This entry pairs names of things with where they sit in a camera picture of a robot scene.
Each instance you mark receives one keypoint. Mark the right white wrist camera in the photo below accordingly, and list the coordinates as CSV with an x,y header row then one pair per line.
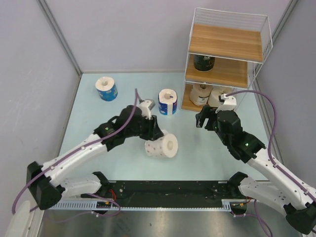
x,y
228,103

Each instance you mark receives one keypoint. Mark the white slotted cable duct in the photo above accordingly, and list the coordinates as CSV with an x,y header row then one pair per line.
x,y
102,205

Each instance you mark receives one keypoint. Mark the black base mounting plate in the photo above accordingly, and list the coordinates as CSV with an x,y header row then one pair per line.
x,y
174,193

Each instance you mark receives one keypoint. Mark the blue Tempo wrapped paper roll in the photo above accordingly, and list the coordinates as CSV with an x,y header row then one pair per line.
x,y
167,102

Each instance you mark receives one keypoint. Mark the cream paper roll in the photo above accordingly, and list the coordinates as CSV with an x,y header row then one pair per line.
x,y
213,100

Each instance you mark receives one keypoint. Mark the brown paper roll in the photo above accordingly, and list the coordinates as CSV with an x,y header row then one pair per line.
x,y
200,93

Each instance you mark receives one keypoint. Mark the floral white paper roll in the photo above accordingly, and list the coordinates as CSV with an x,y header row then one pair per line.
x,y
163,147

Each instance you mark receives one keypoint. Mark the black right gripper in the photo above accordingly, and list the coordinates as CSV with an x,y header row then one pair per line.
x,y
206,113

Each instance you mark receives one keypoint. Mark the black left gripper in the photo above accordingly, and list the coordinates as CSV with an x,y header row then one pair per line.
x,y
153,131

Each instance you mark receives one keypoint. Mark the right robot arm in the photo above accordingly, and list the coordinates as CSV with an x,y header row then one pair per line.
x,y
251,151

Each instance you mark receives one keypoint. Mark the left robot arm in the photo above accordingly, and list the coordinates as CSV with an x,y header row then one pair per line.
x,y
103,139

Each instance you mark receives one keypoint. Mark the light blue wrapped paper roll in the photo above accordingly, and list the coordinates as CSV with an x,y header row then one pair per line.
x,y
106,88

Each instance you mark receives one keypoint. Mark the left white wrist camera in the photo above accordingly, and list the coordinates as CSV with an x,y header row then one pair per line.
x,y
146,107

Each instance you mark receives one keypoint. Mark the dark green paper roll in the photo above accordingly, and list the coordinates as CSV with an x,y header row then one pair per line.
x,y
203,63

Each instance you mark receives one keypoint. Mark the white wire wooden shelf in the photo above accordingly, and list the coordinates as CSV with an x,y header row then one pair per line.
x,y
240,43

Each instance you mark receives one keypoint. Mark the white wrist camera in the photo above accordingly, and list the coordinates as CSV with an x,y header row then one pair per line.
x,y
146,107
228,103

